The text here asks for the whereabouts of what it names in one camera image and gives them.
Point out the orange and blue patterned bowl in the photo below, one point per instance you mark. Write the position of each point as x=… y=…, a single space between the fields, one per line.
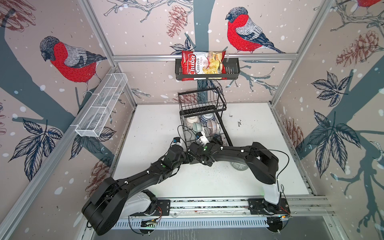
x=204 y=118

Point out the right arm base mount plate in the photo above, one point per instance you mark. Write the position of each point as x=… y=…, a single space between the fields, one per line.
x=258 y=207

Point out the black wire dish rack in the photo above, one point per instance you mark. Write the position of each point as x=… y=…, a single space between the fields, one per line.
x=201 y=112

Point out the white wire mesh basket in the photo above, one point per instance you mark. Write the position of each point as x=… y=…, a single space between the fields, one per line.
x=98 y=114

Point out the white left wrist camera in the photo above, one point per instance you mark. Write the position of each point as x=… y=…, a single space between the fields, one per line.
x=176 y=141

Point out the maroon striped bowl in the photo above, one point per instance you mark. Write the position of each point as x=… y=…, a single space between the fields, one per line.
x=213 y=128

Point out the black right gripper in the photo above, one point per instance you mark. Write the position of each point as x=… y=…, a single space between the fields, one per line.
x=215 y=145

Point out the blue geometric patterned bowl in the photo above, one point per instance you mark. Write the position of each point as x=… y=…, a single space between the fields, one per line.
x=217 y=139

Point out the red cassava chips bag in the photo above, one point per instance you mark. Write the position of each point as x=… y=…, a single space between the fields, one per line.
x=202 y=63

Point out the white red dotted bowl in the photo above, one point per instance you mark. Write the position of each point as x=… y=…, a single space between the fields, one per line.
x=191 y=121

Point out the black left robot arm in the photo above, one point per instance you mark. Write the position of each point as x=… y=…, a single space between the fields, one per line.
x=105 y=206

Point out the black wall shelf basket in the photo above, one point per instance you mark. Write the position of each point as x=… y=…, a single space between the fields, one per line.
x=231 y=66

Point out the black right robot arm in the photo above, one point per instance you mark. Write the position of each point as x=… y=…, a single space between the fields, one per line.
x=263 y=164

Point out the green patterned white bowl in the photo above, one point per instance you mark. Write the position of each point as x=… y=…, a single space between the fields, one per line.
x=239 y=167

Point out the aluminium front rail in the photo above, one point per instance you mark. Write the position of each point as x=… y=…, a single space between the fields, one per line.
x=301 y=205

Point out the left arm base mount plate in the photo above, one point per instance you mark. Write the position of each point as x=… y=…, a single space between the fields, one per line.
x=162 y=208

